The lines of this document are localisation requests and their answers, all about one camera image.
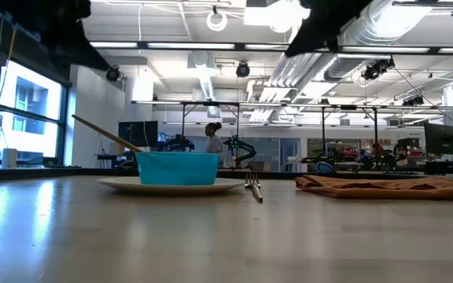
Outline black ceiling camera cluster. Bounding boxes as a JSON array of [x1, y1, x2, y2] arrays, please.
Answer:
[[362, 57, 396, 82]]

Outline silver metal fork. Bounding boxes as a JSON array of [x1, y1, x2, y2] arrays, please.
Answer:
[[244, 172, 264, 204]]

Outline person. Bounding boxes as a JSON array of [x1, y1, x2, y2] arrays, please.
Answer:
[[204, 121, 225, 166]]

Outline black metal gantry frame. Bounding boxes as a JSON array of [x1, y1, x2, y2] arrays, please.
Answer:
[[131, 100, 240, 170], [315, 104, 381, 160]]

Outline black table edge frame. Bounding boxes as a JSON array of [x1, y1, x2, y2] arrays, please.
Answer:
[[0, 167, 453, 182]]

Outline white cylinder container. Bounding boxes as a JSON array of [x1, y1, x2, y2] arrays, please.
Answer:
[[1, 148, 18, 169]]

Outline wooden chopsticks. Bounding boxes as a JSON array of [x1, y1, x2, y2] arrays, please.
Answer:
[[72, 114, 143, 154]]

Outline black ceiling spotlight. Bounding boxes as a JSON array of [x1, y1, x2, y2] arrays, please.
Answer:
[[236, 61, 251, 79], [105, 65, 120, 83]]

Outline white round plate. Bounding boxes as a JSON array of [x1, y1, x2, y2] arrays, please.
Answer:
[[96, 176, 246, 194]]

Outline large glass window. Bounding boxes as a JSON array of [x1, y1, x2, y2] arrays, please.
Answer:
[[0, 58, 68, 170]]

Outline silver ceiling air duct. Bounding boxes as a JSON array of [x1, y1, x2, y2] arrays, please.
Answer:
[[267, 0, 436, 90]]

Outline blue plastic bowl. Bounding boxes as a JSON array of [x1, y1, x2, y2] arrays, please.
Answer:
[[135, 152, 222, 186]]

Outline long ceiling light strip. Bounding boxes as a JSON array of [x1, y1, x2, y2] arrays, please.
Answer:
[[340, 46, 453, 55], [88, 41, 290, 51]]

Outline white coiled ceiling cable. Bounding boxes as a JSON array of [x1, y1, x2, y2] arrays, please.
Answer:
[[205, 9, 229, 32]]

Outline black computer monitor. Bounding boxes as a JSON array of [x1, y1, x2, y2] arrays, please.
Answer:
[[118, 120, 160, 149], [424, 123, 453, 156]]

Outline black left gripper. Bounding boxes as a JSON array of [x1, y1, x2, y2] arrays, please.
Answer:
[[0, 0, 112, 72]]

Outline orange folded cloth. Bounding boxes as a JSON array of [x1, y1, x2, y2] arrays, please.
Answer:
[[294, 174, 453, 200]]

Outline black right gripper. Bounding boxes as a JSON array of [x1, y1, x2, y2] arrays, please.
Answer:
[[284, 0, 374, 58]]

